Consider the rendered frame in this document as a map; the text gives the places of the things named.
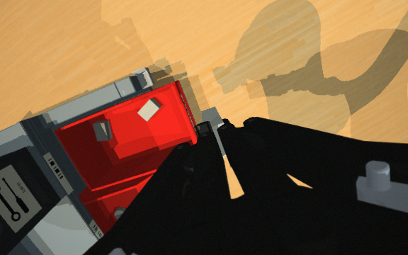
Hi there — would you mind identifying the black tool case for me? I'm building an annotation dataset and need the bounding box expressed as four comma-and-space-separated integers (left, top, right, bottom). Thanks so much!
0, 147, 61, 255

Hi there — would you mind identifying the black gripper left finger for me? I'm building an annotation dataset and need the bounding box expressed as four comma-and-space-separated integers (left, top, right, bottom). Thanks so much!
82, 109, 231, 255

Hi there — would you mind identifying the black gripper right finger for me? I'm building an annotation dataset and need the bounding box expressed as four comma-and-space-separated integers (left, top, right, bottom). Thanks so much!
208, 106, 408, 255

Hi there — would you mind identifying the grey metal block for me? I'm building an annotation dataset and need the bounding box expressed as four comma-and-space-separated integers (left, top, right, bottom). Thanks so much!
93, 120, 113, 141

